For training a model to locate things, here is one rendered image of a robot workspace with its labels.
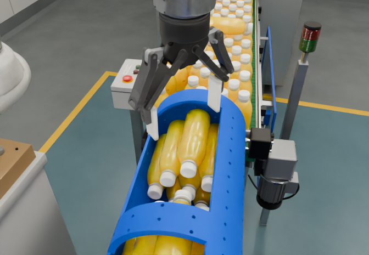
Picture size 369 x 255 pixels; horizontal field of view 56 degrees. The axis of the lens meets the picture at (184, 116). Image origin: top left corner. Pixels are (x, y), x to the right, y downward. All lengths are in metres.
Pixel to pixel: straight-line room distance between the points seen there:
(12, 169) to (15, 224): 0.18
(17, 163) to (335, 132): 2.35
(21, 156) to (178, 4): 0.80
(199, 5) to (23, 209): 0.92
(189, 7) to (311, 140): 2.38
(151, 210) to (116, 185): 1.67
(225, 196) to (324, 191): 1.74
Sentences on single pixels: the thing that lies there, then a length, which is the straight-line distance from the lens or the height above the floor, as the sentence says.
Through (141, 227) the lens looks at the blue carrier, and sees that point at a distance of 0.69.
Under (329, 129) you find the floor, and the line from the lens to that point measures 2.94.
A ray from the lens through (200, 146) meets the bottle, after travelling 0.87.
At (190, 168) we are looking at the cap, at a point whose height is 1.18.
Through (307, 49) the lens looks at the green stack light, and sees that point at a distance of 1.39.
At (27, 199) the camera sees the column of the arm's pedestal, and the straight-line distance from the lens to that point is 1.22.
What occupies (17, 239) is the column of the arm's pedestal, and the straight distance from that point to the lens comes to 1.25.
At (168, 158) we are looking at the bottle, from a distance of 0.90.
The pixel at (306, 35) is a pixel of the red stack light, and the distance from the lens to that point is 1.37.
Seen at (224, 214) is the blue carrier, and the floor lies 1.20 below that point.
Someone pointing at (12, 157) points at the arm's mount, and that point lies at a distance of 1.15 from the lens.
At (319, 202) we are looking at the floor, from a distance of 2.40.
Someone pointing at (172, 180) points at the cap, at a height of 1.13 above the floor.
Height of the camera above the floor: 1.80
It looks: 40 degrees down
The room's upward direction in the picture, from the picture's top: straight up
